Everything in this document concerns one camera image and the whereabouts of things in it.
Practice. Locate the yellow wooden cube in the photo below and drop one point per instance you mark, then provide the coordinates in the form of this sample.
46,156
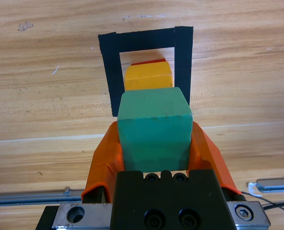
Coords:
146,76

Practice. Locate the white tape scrap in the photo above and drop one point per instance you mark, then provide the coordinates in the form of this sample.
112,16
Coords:
252,188

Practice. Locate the green wooden cube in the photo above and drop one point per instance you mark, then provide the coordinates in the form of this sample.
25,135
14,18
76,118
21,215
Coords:
154,134

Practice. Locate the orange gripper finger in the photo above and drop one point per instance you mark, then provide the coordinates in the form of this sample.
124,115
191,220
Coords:
106,163
204,155

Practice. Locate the short aluminium bar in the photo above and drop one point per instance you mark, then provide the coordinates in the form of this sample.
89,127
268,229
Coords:
276,185

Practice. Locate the black tape rectangle outline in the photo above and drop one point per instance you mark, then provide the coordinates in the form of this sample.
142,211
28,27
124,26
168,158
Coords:
110,64

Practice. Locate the long aluminium rail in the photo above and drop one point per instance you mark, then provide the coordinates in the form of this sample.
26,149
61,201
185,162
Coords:
31,197

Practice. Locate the red wooden cube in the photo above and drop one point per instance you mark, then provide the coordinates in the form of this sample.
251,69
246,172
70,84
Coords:
149,61

